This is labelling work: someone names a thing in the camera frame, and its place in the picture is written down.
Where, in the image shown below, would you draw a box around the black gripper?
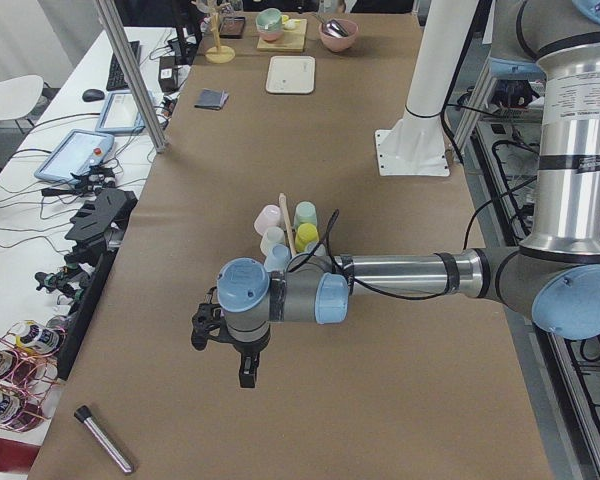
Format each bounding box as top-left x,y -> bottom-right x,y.
232,332 -> 270,388

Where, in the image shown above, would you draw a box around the green plastic cup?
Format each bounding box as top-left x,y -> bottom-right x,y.
294,201 -> 318,228

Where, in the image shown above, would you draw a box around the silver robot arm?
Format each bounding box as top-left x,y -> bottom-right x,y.
192,1 -> 600,388

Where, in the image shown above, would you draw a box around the light blue plastic cup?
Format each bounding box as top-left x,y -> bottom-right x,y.
264,244 -> 292,272

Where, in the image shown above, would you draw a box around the cream plastic cup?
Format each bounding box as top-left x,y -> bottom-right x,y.
260,226 -> 286,256

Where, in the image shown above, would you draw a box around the grey plastic cup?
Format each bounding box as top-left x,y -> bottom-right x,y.
304,241 -> 327,257

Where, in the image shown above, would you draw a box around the yellow plastic cup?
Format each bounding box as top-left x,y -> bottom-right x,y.
295,223 -> 319,252

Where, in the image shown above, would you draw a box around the pink plastic cup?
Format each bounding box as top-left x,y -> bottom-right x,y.
253,204 -> 283,236

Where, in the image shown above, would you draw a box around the cream rabbit tray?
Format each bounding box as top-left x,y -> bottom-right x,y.
265,56 -> 316,94

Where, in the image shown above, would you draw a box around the black glass holder tray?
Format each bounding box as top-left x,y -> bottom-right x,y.
219,17 -> 246,39

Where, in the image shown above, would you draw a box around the black metal cylinder tube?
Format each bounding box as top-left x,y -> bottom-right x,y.
74,405 -> 135,475

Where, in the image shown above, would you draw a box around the black gripper stand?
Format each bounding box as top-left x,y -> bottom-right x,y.
65,188 -> 138,266

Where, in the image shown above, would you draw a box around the grey folded cloth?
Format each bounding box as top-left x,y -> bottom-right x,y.
194,89 -> 229,110

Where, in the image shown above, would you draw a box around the blue teach pendant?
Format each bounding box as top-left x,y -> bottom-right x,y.
34,129 -> 115,183
95,90 -> 145,136

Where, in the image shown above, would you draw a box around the wooden mug tree stand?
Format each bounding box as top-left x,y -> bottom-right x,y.
192,1 -> 235,64

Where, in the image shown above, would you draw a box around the black keyboard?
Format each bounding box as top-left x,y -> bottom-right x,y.
105,40 -> 142,92

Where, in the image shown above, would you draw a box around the black computer mouse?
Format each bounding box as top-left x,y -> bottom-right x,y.
82,89 -> 105,103

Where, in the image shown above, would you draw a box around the wooden cutting board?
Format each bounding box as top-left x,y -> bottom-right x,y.
256,19 -> 308,53

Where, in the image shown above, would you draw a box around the pink bowl with ice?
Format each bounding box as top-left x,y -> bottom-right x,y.
319,18 -> 359,52

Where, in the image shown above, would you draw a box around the stacked green bowls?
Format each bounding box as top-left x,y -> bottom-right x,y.
256,8 -> 283,42

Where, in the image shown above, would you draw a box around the metal ice scoop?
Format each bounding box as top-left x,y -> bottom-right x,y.
312,12 -> 350,38

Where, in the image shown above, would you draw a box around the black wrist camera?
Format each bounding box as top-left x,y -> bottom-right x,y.
191,287 -> 232,351

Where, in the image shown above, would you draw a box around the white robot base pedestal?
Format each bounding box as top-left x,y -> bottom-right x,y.
375,0 -> 491,177

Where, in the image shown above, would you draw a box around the aluminium frame post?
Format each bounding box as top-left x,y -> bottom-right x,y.
94,0 -> 167,154

